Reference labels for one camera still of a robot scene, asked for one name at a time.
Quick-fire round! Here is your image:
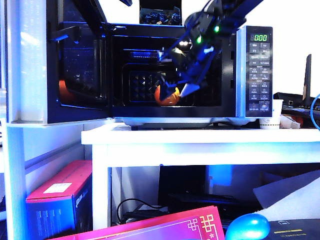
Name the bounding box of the orange fruit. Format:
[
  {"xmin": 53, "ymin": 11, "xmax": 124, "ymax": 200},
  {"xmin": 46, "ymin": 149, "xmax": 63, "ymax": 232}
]
[{"xmin": 154, "ymin": 84, "xmax": 181, "ymax": 107}]

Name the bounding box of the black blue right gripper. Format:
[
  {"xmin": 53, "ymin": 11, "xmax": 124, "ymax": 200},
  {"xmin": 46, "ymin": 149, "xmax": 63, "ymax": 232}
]
[{"xmin": 158, "ymin": 42, "xmax": 223, "ymax": 101}]

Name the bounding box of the shiny blue egg-shaped object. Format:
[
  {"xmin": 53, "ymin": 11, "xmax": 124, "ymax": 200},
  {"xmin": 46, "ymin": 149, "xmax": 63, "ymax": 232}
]
[{"xmin": 224, "ymin": 213, "xmax": 271, "ymax": 240}]

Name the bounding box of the patterned white paper cup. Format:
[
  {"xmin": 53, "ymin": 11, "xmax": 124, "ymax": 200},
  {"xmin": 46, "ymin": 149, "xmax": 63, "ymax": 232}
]
[{"xmin": 258, "ymin": 117, "xmax": 281, "ymax": 130}]

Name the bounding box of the large black box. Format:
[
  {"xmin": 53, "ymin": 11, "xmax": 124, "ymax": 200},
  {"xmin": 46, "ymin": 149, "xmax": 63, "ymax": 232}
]
[{"xmin": 158, "ymin": 165, "xmax": 208, "ymax": 198}]

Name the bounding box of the plain white plastic cup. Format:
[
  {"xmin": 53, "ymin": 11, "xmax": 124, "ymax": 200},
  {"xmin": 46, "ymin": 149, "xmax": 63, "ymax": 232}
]
[{"xmin": 271, "ymin": 99, "xmax": 284, "ymax": 118}]

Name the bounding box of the red and blue carton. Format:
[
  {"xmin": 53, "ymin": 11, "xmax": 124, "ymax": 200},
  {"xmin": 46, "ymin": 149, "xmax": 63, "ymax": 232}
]
[{"xmin": 25, "ymin": 159, "xmax": 93, "ymax": 240}]

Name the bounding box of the grey office partition panel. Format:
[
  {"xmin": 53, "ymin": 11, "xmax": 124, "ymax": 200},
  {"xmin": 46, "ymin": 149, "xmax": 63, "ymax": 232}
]
[{"xmin": 0, "ymin": 119, "xmax": 93, "ymax": 240}]

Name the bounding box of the white table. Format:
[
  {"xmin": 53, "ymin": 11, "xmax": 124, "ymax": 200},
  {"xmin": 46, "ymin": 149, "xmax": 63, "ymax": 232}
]
[{"xmin": 81, "ymin": 123, "xmax": 320, "ymax": 231}]

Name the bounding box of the blue cable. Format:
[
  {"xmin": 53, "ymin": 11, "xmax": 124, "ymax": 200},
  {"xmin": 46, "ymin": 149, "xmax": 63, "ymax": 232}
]
[{"xmin": 309, "ymin": 92, "xmax": 320, "ymax": 131}]

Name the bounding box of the orange and white snack packet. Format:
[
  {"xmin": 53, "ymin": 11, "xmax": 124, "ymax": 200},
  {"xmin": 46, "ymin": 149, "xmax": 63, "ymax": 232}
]
[{"xmin": 278, "ymin": 114, "xmax": 304, "ymax": 129}]

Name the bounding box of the magenta gift box gold pattern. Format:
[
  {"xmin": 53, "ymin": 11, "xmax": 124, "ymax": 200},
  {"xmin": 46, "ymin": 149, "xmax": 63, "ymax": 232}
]
[{"xmin": 48, "ymin": 205, "xmax": 225, "ymax": 240}]

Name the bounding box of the thin black cable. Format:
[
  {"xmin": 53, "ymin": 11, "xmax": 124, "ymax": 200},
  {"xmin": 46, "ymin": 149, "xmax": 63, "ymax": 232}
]
[{"xmin": 116, "ymin": 198, "xmax": 165, "ymax": 226}]

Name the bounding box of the grey cardboard sheet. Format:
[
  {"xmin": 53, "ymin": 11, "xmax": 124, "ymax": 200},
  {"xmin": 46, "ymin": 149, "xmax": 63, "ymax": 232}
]
[{"xmin": 252, "ymin": 171, "xmax": 320, "ymax": 211}]

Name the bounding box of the black flat device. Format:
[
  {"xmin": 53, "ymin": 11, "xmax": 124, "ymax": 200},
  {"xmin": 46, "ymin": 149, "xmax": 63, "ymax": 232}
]
[{"xmin": 167, "ymin": 191, "xmax": 263, "ymax": 221}]

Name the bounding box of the black router with antenna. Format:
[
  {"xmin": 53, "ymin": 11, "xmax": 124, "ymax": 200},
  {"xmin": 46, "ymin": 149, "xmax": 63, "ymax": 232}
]
[{"xmin": 272, "ymin": 53, "xmax": 320, "ymax": 118}]

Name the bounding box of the black power adapter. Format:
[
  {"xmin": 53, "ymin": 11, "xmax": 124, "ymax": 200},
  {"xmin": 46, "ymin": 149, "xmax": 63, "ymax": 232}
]
[{"xmin": 123, "ymin": 209, "xmax": 171, "ymax": 224}]

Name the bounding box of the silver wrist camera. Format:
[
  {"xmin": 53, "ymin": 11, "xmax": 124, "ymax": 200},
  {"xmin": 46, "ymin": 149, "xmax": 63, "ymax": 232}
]
[{"xmin": 157, "ymin": 47, "xmax": 174, "ymax": 63}]

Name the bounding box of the black box with gold print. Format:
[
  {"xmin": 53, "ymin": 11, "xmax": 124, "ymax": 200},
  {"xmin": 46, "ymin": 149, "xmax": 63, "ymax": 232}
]
[{"xmin": 268, "ymin": 218, "xmax": 320, "ymax": 240}]

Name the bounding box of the white foam sheet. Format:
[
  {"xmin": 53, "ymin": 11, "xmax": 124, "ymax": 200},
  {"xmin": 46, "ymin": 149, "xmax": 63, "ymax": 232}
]
[{"xmin": 254, "ymin": 181, "xmax": 320, "ymax": 223}]

